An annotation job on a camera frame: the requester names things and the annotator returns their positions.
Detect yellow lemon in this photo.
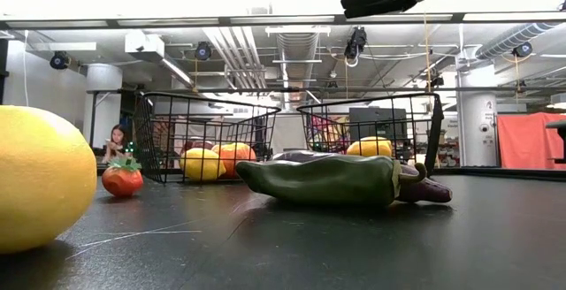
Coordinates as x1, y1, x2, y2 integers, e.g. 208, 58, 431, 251
179, 147, 227, 182
0, 104, 98, 255

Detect red cloth partition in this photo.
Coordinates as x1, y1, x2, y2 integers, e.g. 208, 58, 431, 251
497, 111, 566, 171

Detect white round pillar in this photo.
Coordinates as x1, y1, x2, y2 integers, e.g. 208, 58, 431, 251
456, 66, 499, 168
83, 63, 124, 149

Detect yellow hanging cord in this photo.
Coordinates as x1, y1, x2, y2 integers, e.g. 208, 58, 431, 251
422, 13, 432, 95

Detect black table mat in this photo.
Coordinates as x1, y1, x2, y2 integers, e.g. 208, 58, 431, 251
0, 168, 566, 290

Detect grey ribbed air duct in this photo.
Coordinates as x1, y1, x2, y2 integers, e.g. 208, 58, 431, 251
276, 32, 320, 110

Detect small red tomato green leaves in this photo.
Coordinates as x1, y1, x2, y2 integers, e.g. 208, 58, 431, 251
101, 156, 145, 199

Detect round black ceiling camera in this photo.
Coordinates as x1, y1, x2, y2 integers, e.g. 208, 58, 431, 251
511, 41, 534, 59
195, 41, 213, 62
49, 50, 70, 71

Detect black hanging ceiling device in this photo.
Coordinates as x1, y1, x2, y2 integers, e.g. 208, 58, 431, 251
343, 27, 369, 68

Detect yellow bell pepper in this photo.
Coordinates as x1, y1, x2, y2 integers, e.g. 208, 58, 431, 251
345, 136, 394, 157

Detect silver spiral air duct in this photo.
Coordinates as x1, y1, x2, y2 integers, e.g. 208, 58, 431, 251
475, 21, 561, 60

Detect black wire basket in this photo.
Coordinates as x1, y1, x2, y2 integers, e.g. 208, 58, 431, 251
132, 91, 282, 185
296, 91, 445, 177

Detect purple eggplant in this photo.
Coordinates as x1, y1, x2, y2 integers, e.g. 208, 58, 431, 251
272, 149, 454, 204

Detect person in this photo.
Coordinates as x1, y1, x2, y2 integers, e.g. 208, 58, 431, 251
102, 124, 134, 165

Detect black aluminium table frame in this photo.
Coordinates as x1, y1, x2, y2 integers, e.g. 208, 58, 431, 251
96, 165, 566, 181

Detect dark red apple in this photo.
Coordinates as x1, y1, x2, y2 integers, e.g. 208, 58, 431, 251
180, 138, 216, 152

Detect long green chili pepper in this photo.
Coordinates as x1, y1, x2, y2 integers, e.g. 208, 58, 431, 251
235, 153, 429, 207

